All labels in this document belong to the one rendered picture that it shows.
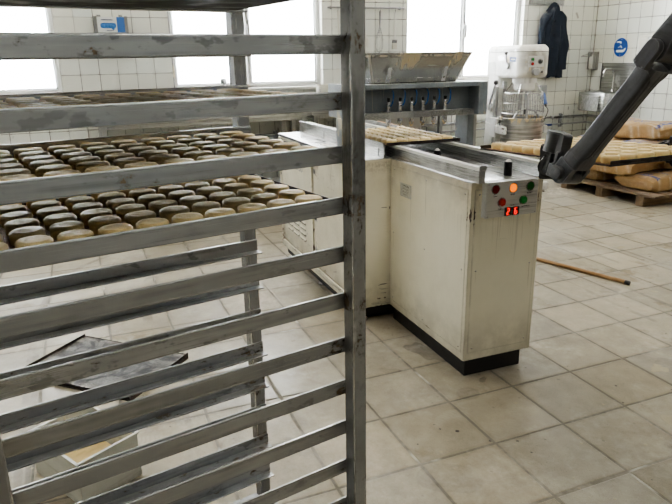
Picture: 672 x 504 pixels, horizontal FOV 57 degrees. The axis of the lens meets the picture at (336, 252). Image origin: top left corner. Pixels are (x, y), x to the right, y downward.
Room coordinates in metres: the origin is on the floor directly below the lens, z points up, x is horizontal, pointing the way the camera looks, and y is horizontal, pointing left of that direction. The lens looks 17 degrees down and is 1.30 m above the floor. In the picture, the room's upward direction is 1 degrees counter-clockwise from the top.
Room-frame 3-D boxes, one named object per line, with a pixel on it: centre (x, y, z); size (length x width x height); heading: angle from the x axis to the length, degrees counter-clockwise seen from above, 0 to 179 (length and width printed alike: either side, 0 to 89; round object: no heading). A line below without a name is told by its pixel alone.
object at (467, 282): (2.70, -0.55, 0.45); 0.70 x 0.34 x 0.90; 21
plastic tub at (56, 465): (1.74, 0.83, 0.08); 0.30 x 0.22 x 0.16; 52
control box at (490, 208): (2.36, -0.68, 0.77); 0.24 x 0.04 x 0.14; 111
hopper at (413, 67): (3.17, -0.37, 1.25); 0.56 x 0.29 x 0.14; 111
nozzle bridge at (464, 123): (3.17, -0.37, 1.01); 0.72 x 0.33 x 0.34; 111
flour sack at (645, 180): (5.66, -3.01, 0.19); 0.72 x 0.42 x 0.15; 116
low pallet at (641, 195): (5.93, -2.88, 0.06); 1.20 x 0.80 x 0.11; 24
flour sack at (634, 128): (5.90, -2.92, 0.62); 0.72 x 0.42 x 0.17; 28
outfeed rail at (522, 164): (3.33, -0.46, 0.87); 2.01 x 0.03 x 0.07; 21
